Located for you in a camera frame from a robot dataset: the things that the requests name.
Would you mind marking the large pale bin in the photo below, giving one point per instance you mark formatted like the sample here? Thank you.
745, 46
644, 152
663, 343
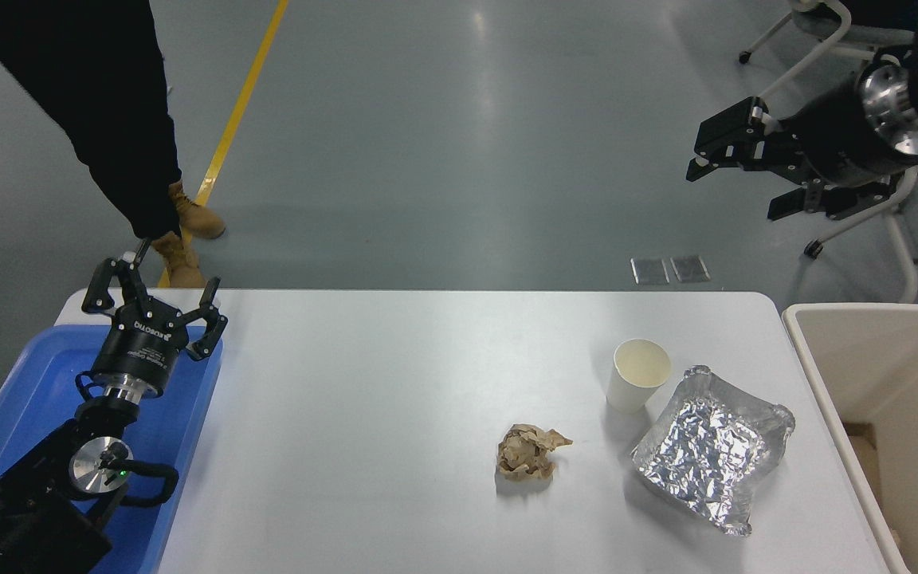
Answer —
889, 359

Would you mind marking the person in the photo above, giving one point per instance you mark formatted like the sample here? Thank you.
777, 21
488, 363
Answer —
84, 80

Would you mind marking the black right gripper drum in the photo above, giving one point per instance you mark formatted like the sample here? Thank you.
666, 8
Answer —
837, 139

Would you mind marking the white paper cup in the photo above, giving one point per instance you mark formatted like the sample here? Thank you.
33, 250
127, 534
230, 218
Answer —
634, 384

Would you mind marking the blue plastic tray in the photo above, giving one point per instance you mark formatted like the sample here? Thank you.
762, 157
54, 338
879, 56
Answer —
182, 414

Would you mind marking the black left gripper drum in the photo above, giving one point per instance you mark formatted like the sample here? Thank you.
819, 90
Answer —
142, 344

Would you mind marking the crumpled tan paper ball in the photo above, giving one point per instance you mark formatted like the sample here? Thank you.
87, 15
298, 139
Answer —
524, 454

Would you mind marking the metal floor plate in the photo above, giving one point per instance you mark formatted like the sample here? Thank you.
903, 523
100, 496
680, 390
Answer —
650, 269
690, 268

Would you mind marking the silver foil tray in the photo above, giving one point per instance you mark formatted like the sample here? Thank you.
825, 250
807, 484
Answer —
706, 450

